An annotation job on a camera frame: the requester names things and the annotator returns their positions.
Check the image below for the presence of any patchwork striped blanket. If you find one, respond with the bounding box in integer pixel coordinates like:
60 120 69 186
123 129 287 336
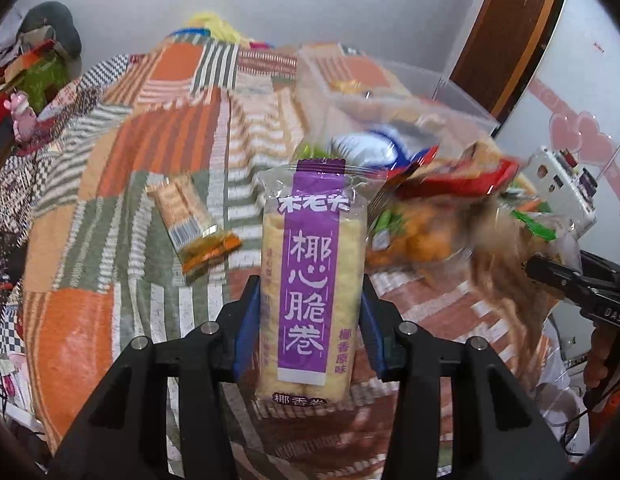
0 40 558 463

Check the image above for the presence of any pink toy figure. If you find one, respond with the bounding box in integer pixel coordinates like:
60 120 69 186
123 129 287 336
6 91 42 148

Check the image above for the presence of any orange snack packet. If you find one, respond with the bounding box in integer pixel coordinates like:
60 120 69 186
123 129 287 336
145 172 243 286

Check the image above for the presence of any purple label egg roll packet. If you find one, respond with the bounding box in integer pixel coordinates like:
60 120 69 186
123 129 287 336
253 158 369 418

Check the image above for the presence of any white cabinet with pink hearts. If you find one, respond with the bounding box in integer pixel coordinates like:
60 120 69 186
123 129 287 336
494 0 620 211

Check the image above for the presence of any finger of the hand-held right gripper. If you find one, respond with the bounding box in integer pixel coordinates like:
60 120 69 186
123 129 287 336
524 255 591 307

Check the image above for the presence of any red snack packet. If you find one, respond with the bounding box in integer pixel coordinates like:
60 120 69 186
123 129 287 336
396 144 521 202

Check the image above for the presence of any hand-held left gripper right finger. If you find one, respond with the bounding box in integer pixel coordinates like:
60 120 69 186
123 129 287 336
361 279 575 480

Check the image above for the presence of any blue and white snack packet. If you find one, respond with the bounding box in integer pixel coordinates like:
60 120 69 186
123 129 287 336
329 127 417 172

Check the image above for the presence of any clear bag of orange snacks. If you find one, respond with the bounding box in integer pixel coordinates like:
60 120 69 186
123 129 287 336
365 195 495 273

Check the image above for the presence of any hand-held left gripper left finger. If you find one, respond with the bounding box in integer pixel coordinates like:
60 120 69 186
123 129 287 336
47 275 262 480

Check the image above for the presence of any person's right hand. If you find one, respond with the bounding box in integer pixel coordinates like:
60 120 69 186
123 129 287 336
584 328 620 411

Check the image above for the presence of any yellow plush toy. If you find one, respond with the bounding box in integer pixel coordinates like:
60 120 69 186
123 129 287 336
184 9 253 45

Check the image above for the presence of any green snack packet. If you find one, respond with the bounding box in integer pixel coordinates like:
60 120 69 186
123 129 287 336
510 200 561 242

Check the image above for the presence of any clear plastic storage bin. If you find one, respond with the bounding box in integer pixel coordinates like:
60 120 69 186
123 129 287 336
295 42 501 161

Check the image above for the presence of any grey cloth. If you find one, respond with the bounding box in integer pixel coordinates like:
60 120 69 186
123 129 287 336
17 2 84 61

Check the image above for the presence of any brown wooden door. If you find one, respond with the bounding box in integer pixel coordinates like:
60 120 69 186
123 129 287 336
449 0 571 133

